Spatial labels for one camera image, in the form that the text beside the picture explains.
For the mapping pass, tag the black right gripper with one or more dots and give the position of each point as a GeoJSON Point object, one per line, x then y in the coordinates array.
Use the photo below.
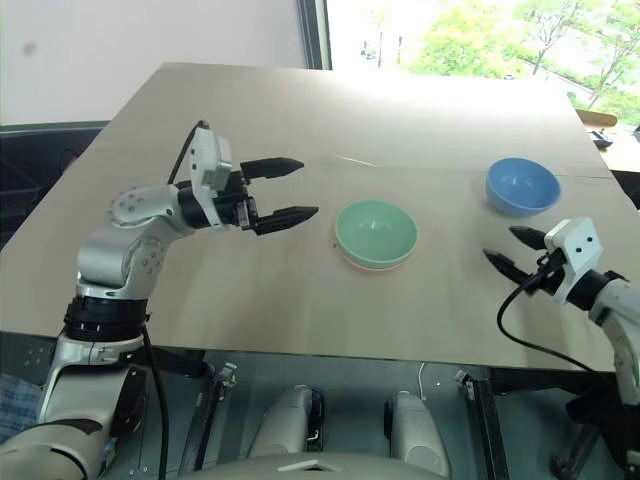
{"type": "Point", "coordinates": [552, 280]}

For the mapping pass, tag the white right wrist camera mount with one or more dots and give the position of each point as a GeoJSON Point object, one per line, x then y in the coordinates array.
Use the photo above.
{"type": "Point", "coordinates": [577, 245]}

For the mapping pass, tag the dark window frame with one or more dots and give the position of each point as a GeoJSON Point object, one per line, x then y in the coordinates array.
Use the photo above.
{"type": "Point", "coordinates": [315, 32]}

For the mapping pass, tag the blue plastic bowl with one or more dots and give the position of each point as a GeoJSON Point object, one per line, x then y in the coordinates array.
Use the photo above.
{"type": "Point", "coordinates": [522, 185]}

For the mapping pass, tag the green plastic bowl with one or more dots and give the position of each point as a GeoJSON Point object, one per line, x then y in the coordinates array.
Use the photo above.
{"type": "Point", "coordinates": [375, 230]}

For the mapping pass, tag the small black device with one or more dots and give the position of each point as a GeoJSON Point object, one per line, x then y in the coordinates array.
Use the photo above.
{"type": "Point", "coordinates": [601, 138]}

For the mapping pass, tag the grey right robot leg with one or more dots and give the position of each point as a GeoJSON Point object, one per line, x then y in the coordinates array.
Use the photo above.
{"type": "Point", "coordinates": [415, 430]}

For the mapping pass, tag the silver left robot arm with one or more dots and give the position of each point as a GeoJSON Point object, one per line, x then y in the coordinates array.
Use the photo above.
{"type": "Point", "coordinates": [100, 255]}

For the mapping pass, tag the pink plastic bowl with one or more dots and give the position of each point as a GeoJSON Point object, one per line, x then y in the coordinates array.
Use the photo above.
{"type": "Point", "coordinates": [372, 269]}

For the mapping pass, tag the black chair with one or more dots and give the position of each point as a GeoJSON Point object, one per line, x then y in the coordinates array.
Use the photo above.
{"type": "Point", "coordinates": [30, 150]}

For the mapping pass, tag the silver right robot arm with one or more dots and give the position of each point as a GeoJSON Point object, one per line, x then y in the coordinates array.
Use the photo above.
{"type": "Point", "coordinates": [615, 300]}

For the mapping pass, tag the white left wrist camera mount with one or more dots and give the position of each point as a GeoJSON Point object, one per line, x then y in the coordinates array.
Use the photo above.
{"type": "Point", "coordinates": [205, 165]}

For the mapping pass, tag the blue plaid cloth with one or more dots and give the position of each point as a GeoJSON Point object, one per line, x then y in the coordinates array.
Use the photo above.
{"type": "Point", "coordinates": [15, 400]}

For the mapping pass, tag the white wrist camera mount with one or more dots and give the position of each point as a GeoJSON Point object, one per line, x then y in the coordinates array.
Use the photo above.
{"type": "Point", "coordinates": [577, 245]}
{"type": "Point", "coordinates": [205, 165]}

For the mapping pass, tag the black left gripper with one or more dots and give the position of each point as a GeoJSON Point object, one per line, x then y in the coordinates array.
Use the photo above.
{"type": "Point", "coordinates": [232, 205]}

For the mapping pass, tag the grey robot torso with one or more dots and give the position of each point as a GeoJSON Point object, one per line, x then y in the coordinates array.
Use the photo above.
{"type": "Point", "coordinates": [360, 470]}

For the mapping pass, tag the black table clamp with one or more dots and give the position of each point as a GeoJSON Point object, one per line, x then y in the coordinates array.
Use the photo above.
{"type": "Point", "coordinates": [585, 425]}

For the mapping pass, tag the wooden side desk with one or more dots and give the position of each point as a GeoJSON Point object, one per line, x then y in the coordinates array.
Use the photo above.
{"type": "Point", "coordinates": [620, 150]}

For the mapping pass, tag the black metal table leg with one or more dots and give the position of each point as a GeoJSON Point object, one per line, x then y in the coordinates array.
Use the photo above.
{"type": "Point", "coordinates": [482, 415]}
{"type": "Point", "coordinates": [210, 415]}

